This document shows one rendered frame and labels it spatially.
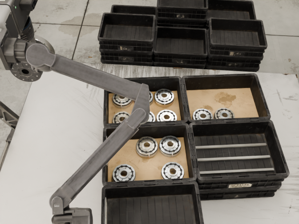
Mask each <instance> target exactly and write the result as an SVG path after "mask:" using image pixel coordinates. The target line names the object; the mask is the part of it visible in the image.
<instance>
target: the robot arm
mask: <svg viewBox="0 0 299 224"><path fill-rule="evenodd" d="M0 58H1V61H2V63H3V65H4V68H5V70H11V69H12V67H13V65H14V63H21V62H28V63H29V64H30V65H31V67H32V70H36V72H37V73H39V71H43V72H50V71H54V72H56V73H59V74H62V75H65V76H68V77H71V78H74V79H76V80H79V81H82V82H85V83H87V84H90V85H93V86H96V87H98V88H101V89H104V90H106V91H109V92H112V93H115V94H118V95H121V96H123V97H126V98H129V99H131V100H134V101H135V104H134V106H133V109H132V112H131V115H130V116H129V117H128V118H125V119H124V120H123V121H122V122H121V123H120V125H119V126H118V127H117V128H116V129H115V130H114V131H113V132H112V133H111V134H110V136H109V137H108V138H107V139H106V140H105V141H104V142H103V143H102V144H101V145H100V146H99V147H98V148H97V149H96V150H95V151H94V153H93V154H92V155H91V156H90V157H89V158H88V159H87V160H86V161H85V162H84V163H83V164H82V165H81V166H80V167H79V168H78V169H77V170H76V171H75V172H74V173H73V174H72V176H71V177H69V178H68V179H67V180H66V181H65V182H64V183H63V184H62V186H61V187H59V188H58V189H57V190H56V191H55V192H54V193H53V194H52V195H51V197H50V199H49V205H50V207H51V209H52V215H53V217H52V219H51V222H52V224H93V215H92V210H91V209H90V208H78V207H76V208H70V207H69V204H70V203H71V202H72V201H73V200H74V199H75V198H76V196H77V195H78V194H79V193H80V192H81V191H82V190H83V188H84V187H85V186H86V185H87V184H88V183H89V182H90V181H91V180H92V179H93V178H94V177H95V176H96V175H97V173H98V172H100V171H101V169H102V168H103V167H104V166H105V165H106V164H107V163H108V162H109V161H110V160H111V159H112V158H113V157H114V156H115V154H116V153H117V152H118V151H119V150H120V149H121V148H122V147H123V146H124V145H125V144H126V143H127V142H128V141H129V140H130V138H131V137H132V136H133V135H134V134H135V133H136V132H137V131H138V130H139V129H138V128H139V127H140V125H141V124H145V123H146V122H147V121H148V120H149V117H150V94H149V86H148V85H146V84H144V83H142V84H140V83H137V82H133V81H130V80H127V79H124V78H121V77H119V76H116V75H113V74H110V73H107V72H104V71H102V70H99V69H96V68H93V67H90V66H88V65H85V64H82V63H79V62H77V61H74V60H71V59H69V58H66V57H64V56H61V55H58V54H54V53H53V52H52V51H50V50H49V48H48V47H46V46H45V45H43V44H37V43H31V42H29V41H28V40H21V39H19V38H12V37H11V35H10V33H9V30H8V29H2V31H1V33H0Z"/></svg>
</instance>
